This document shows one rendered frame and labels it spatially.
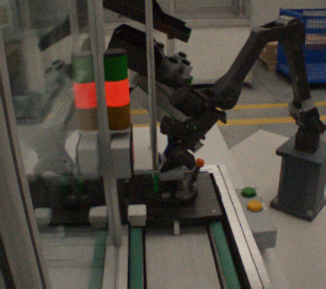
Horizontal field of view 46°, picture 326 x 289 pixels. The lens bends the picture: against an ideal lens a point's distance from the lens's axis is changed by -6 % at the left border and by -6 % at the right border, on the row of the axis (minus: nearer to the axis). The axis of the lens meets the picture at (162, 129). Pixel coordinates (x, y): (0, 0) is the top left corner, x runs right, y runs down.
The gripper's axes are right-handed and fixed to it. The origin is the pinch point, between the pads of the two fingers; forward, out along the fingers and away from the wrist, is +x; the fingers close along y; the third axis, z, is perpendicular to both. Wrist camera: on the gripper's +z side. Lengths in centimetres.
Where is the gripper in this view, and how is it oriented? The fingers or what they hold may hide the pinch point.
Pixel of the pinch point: (168, 158)
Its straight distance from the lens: 107.7
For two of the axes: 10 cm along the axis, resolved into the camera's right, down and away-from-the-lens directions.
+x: -6.4, 7.2, 2.7
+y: 0.6, 4.0, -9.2
